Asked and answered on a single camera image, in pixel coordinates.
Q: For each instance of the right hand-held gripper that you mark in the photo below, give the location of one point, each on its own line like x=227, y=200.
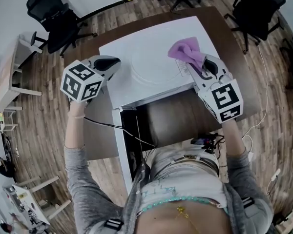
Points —
x=224, y=101

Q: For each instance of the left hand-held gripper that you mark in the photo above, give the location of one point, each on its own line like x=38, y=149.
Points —
x=80, y=82

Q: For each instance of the purple cloth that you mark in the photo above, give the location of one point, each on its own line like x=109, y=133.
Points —
x=183, y=49

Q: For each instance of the white plate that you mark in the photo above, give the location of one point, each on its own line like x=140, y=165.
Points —
x=153, y=57

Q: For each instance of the person's left forearm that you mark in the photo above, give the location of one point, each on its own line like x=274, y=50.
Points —
x=74, y=130

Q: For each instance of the person's right forearm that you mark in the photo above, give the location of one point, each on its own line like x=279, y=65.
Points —
x=232, y=138

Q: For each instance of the white board on table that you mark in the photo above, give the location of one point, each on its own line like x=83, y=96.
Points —
x=117, y=64

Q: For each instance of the black waist-worn device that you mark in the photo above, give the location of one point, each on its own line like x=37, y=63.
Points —
x=202, y=140

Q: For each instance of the belt with gold buckle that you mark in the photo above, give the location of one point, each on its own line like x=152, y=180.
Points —
x=190, y=157

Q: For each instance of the white power adapter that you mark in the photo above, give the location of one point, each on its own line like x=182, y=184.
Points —
x=251, y=156
x=276, y=174

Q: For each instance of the light wood-top table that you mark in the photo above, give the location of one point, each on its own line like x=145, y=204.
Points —
x=7, y=67

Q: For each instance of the person's white printed top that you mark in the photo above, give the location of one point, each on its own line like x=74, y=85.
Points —
x=185, y=181

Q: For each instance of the small white stand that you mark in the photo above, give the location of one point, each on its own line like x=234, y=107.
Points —
x=11, y=126

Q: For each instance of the person's gray cardigan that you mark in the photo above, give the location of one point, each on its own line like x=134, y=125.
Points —
x=83, y=191

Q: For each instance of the person's chest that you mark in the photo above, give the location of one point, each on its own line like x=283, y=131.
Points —
x=173, y=223

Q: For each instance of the white table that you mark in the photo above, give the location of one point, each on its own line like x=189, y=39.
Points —
x=22, y=194

